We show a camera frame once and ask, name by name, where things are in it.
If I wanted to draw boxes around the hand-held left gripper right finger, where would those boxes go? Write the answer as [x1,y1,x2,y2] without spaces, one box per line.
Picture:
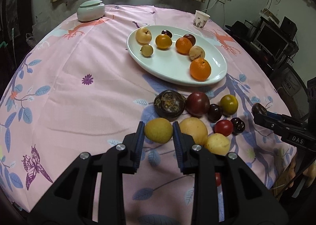
[172,121,289,225]

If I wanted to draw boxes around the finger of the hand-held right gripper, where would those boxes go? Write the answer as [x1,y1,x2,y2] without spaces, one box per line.
[254,114,287,137]
[265,112,304,123]

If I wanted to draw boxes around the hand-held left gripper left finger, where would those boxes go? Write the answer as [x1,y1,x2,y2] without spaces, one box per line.
[27,121,146,225]

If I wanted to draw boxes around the large yellow round fruit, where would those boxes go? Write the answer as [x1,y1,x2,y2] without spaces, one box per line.
[179,117,208,146]

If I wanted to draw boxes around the small yellow-green fruit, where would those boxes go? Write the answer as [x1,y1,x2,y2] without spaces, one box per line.
[140,44,154,58]
[144,117,174,144]

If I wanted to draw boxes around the dark wrinkled passion fruit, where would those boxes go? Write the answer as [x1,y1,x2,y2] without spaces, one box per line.
[153,90,186,119]

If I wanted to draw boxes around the green-yellow mandarin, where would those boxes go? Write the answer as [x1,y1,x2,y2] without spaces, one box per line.
[219,94,239,116]

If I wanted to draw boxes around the large dark red plum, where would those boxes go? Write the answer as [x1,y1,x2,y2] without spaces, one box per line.
[186,92,210,117]

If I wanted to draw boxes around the orange mandarin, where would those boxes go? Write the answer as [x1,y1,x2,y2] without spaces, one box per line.
[189,58,212,82]
[175,37,193,55]

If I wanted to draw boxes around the white oval plate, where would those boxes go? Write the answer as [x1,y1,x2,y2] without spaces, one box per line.
[127,25,228,86]

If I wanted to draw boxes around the speckled yellow pepino melon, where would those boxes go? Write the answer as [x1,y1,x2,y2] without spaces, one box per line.
[189,45,205,61]

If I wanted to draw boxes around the yellow-orange round fruit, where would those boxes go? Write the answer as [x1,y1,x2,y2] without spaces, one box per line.
[155,34,172,49]

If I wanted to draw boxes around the pale yellow pepino melon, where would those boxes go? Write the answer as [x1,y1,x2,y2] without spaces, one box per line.
[135,27,152,44]

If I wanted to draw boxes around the person's right hand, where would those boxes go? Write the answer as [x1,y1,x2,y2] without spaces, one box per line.
[287,154,316,188]

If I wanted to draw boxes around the computer monitor and desk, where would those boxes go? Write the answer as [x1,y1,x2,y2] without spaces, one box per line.
[226,28,299,72]

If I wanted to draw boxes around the computer monitor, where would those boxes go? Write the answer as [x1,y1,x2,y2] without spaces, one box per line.
[255,23,288,53]

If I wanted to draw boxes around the black speaker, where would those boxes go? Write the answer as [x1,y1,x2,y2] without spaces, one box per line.
[280,16,298,38]

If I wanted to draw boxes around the black hat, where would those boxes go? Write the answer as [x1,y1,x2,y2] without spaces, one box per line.
[225,20,250,34]

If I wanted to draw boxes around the floral paper cup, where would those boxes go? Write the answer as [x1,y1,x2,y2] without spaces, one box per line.
[193,10,210,30]

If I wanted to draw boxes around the pale green ceramic jar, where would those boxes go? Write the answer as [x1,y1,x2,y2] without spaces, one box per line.
[77,3,105,22]

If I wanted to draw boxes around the pale green jar lid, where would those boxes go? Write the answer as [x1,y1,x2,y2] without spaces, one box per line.
[79,0,102,8]

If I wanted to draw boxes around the wooden wall board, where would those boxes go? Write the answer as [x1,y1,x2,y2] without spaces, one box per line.
[262,9,280,23]

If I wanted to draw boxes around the white power cable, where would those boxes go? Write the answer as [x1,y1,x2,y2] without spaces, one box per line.
[204,0,219,13]

